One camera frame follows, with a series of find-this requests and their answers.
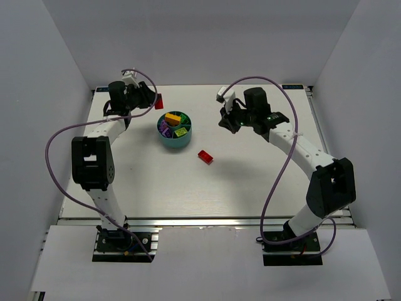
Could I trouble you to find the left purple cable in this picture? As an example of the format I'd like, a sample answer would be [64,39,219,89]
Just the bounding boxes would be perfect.
[44,68,157,263]

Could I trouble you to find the right blue corner label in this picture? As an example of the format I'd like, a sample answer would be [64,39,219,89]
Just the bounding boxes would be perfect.
[282,84,304,90]

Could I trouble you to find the pale green sloped lego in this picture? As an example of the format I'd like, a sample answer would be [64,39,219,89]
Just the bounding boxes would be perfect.
[174,127,188,139]

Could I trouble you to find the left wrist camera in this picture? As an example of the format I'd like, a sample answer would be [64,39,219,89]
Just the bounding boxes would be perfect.
[122,69,140,88]

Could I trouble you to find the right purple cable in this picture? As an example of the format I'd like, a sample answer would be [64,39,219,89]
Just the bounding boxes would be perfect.
[224,76,338,258]

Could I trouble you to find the purple lego brick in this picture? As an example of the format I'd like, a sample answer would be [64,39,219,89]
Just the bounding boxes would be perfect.
[161,128,173,139]
[158,120,170,134]

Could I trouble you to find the purple cable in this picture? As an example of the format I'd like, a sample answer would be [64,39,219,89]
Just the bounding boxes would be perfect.
[44,68,157,263]
[224,76,338,258]

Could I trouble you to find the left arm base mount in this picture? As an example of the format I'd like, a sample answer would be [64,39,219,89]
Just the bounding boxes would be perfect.
[92,226,151,263]

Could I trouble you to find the small green lego brick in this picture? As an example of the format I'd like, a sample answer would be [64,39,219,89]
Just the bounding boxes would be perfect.
[180,114,190,125]

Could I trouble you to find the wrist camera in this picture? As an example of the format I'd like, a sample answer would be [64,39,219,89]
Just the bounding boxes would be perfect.
[122,69,140,88]
[216,86,236,114]

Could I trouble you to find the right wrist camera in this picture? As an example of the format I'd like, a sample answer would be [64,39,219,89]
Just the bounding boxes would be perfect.
[216,86,236,114]

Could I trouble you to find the long yellow lego brick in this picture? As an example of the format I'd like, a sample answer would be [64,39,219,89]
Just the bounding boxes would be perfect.
[164,113,181,127]

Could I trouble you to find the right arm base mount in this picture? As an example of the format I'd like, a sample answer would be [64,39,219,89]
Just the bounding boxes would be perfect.
[256,233,323,267]

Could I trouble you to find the red lego brick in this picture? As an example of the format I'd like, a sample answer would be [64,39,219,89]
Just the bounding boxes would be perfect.
[198,150,214,164]
[154,93,164,110]

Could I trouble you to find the blue corner label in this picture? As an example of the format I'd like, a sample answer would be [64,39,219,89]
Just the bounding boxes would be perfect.
[95,87,109,93]
[282,84,304,90]

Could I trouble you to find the teal round divided container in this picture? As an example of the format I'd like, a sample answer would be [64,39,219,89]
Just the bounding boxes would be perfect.
[157,111,192,149]

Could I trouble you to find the left blue corner label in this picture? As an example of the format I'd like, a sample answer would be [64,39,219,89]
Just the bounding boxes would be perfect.
[95,87,109,93]

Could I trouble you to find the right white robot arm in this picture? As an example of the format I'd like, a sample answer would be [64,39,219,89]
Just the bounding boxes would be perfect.
[216,87,357,241]

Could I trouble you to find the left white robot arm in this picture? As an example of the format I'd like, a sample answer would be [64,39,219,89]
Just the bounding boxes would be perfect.
[71,81,157,248]

